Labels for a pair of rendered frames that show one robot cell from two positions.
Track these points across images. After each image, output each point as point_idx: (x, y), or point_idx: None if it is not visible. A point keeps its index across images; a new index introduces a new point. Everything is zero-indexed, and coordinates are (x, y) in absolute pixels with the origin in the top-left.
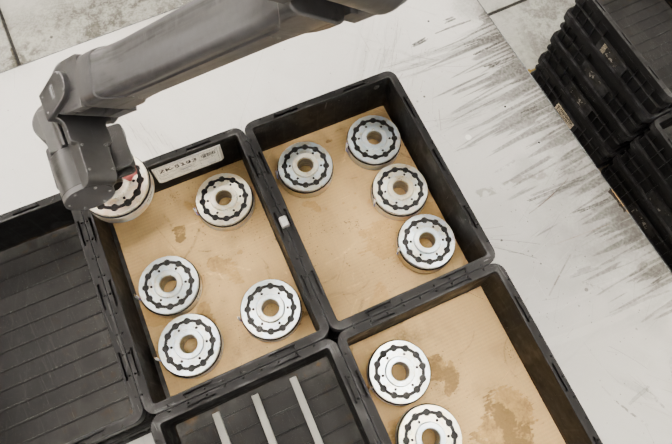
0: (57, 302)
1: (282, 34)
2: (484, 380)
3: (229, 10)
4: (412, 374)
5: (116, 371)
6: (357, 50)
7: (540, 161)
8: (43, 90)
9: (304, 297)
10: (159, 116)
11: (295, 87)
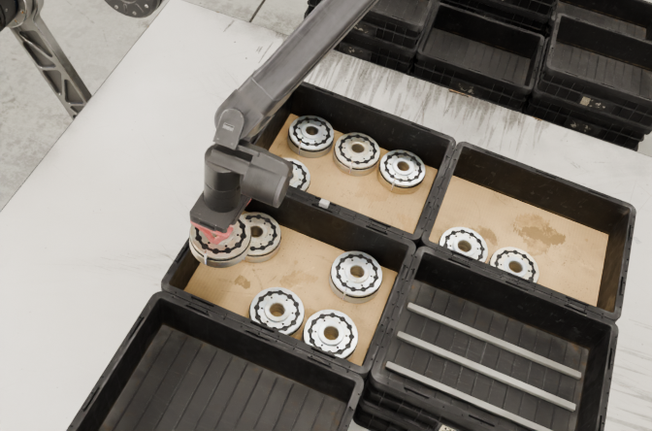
0: (202, 394)
1: None
2: (505, 221)
3: None
4: (472, 242)
5: (295, 399)
6: (216, 104)
7: (398, 99)
8: (216, 133)
9: (373, 247)
10: (113, 242)
11: (198, 154)
